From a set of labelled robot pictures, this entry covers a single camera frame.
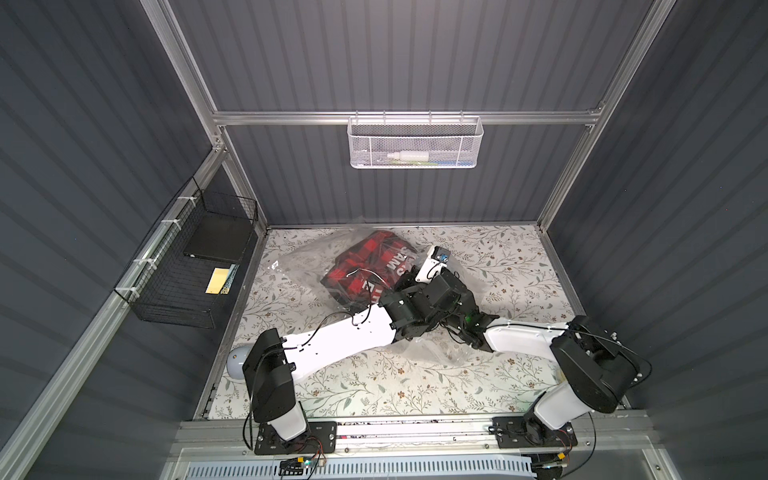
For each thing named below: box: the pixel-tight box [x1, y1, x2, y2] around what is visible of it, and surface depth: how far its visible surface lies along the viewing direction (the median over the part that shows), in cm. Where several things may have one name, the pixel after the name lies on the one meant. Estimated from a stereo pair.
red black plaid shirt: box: [320, 231, 417, 313], surface depth 94 cm
